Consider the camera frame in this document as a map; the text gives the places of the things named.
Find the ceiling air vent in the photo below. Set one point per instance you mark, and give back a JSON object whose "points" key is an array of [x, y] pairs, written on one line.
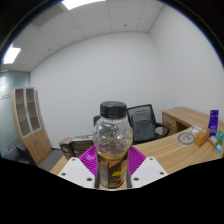
{"points": [[48, 15]]}

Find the large dark brown box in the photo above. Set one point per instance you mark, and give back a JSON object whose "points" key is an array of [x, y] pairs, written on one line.
{"points": [[81, 143]]}

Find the wooden side desk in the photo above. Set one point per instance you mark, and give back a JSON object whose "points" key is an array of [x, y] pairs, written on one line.
{"points": [[180, 115]]}

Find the orange wooden tissue box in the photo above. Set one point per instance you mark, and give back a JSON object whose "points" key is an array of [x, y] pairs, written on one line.
{"points": [[201, 138]]}

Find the green flat box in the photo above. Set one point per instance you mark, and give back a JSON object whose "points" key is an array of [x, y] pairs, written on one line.
{"points": [[220, 136]]}

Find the black office chair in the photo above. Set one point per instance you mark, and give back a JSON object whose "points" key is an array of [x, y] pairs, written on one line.
{"points": [[96, 120]]}

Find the purple standing sign card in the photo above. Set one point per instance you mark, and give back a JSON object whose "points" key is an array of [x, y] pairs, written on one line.
{"points": [[213, 121]]}

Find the clear bottle with black cap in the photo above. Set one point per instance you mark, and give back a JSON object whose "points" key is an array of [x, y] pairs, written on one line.
{"points": [[112, 133]]}

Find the black leather armchair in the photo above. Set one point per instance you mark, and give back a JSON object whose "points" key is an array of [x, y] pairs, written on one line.
{"points": [[18, 156]]}

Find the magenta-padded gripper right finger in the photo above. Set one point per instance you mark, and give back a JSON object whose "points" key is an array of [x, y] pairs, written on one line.
{"points": [[136, 160]]}

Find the wooden shelf cabinet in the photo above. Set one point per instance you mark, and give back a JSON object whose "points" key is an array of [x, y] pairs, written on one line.
{"points": [[33, 140]]}

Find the grey mesh office chair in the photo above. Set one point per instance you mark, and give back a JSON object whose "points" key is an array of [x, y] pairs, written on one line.
{"points": [[143, 125]]}

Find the small dark brown box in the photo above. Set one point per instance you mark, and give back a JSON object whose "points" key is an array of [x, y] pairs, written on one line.
{"points": [[66, 148]]}

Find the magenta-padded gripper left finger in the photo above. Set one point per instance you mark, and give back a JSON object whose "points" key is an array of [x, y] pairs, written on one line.
{"points": [[88, 160]]}

